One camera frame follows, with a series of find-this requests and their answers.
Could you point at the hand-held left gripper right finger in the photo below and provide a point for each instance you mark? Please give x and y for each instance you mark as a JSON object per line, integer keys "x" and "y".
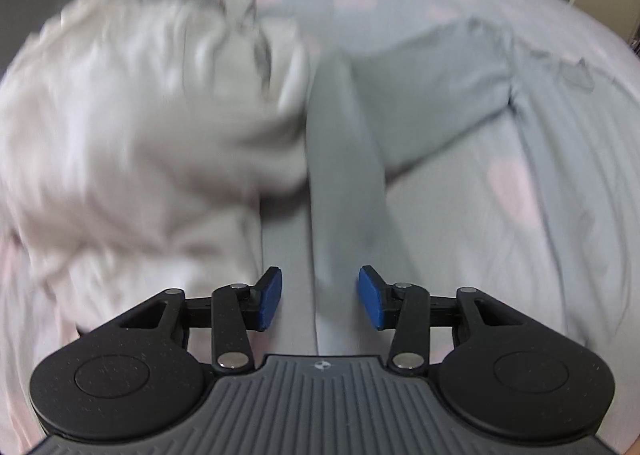
{"x": 371, "y": 297}

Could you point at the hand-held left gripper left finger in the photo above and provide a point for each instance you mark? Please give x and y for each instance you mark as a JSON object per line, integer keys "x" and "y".
{"x": 270, "y": 297}

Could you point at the grey long-sleeved shirt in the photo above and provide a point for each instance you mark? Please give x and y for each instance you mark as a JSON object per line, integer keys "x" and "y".
{"x": 350, "y": 135}

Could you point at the beige crumpled garment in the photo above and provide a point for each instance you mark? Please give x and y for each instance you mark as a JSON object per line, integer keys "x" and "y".
{"x": 125, "y": 135}

